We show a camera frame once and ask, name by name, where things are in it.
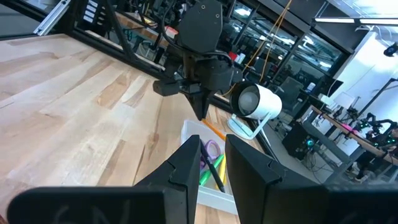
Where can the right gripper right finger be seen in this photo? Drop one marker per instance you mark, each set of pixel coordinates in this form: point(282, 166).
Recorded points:
point(255, 174)

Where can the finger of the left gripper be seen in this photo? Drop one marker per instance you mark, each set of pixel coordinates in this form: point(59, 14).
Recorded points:
point(196, 99)
point(208, 99)

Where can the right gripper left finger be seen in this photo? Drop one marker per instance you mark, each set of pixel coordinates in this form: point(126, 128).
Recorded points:
point(183, 174)

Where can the green marker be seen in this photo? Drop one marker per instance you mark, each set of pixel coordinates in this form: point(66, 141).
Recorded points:
point(211, 170)

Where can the black pen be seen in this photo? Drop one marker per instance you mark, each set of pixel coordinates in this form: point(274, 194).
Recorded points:
point(213, 168)

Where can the orange pencil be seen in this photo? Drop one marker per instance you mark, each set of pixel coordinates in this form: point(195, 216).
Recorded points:
point(214, 130)

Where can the yellow highlighter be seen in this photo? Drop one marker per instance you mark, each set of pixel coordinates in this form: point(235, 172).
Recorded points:
point(221, 174)

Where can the purple scissors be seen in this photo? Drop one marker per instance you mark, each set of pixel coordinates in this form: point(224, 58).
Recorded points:
point(213, 147)

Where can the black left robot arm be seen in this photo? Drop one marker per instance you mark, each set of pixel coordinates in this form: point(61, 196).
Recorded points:
point(202, 28)

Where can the clear plastic supply box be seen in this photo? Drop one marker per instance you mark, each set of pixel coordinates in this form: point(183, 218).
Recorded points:
point(192, 130)

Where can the black control box white labels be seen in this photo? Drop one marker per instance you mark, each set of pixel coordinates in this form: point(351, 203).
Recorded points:
point(91, 14)

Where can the white cylindrical spot lamp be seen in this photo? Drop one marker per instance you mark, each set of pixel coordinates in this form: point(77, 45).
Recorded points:
point(261, 102)

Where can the black computer blue light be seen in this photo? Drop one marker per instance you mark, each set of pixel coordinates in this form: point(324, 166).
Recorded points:
point(298, 140)

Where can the silver aluminium extrusion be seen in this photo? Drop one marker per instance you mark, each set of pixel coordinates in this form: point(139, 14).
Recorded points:
point(51, 17)

